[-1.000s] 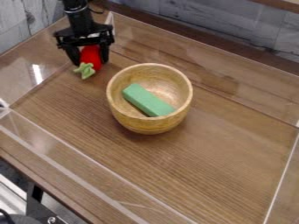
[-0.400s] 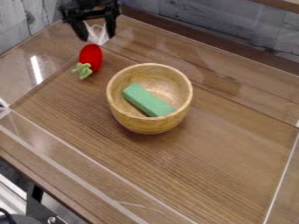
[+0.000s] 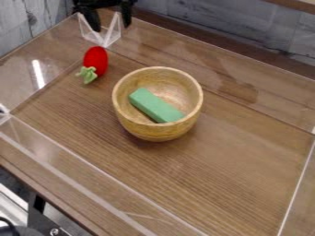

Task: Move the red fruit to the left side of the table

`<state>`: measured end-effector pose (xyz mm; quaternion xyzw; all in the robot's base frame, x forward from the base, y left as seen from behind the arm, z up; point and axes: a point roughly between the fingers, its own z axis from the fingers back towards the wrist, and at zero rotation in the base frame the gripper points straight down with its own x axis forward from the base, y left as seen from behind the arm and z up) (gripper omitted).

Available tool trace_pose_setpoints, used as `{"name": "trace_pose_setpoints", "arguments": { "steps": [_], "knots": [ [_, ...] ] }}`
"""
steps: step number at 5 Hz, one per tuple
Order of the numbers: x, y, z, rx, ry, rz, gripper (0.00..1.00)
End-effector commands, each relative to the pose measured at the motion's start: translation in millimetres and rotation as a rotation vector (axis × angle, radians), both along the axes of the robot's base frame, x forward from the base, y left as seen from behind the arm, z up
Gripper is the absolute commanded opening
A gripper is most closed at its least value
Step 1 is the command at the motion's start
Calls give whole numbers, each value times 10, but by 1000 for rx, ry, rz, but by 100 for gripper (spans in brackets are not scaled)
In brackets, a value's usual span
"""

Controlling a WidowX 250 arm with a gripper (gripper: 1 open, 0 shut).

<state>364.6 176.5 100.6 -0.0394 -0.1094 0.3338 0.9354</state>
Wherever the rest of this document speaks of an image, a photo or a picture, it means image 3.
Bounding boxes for wooden bowl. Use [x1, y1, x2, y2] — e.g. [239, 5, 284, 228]
[112, 66, 203, 142]

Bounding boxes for red plush fruit green stem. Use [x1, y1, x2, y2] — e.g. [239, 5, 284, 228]
[76, 46, 108, 85]

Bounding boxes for green rectangular block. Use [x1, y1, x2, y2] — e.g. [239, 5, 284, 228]
[128, 88, 184, 124]

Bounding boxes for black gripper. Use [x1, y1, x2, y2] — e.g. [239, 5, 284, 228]
[72, 0, 138, 32]

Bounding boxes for black cable lower left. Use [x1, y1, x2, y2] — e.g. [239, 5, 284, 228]
[0, 216, 20, 236]

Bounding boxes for clear acrylic corner bracket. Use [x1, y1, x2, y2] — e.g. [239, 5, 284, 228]
[78, 13, 122, 48]

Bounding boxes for clear acrylic tray wall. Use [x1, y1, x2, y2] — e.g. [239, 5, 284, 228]
[0, 105, 207, 236]

